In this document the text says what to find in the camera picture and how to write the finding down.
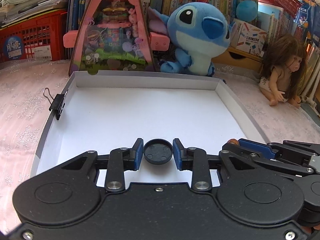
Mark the black binder clip on edge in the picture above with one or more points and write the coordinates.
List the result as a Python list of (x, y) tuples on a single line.
[(57, 103)]

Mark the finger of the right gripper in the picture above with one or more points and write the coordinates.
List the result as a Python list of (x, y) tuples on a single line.
[(264, 149), (294, 149)]

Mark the pink triangular miniature house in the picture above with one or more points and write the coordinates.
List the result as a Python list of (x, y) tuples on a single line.
[(112, 35)]

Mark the black round cap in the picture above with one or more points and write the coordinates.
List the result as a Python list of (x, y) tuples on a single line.
[(158, 151)]

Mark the red plastic crate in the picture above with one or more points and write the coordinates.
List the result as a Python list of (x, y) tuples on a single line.
[(39, 37)]

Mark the white label printer box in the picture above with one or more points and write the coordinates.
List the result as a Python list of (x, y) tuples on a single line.
[(248, 38)]

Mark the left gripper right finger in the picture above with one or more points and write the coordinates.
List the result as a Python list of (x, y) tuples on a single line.
[(183, 156)]

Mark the white cardboard box tray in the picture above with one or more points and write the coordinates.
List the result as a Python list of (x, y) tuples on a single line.
[(112, 109)]

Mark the wooden drawer organizer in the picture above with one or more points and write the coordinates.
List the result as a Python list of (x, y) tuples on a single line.
[(238, 58)]

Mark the blue Stitch plush toy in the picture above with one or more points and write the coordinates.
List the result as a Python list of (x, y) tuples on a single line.
[(199, 31)]

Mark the blue round plush toy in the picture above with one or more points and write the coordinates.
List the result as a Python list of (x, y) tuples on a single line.
[(247, 10)]

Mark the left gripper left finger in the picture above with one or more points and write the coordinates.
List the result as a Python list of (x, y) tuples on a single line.
[(132, 157)]

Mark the brown haired baby doll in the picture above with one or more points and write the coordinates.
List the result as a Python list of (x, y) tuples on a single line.
[(283, 69)]

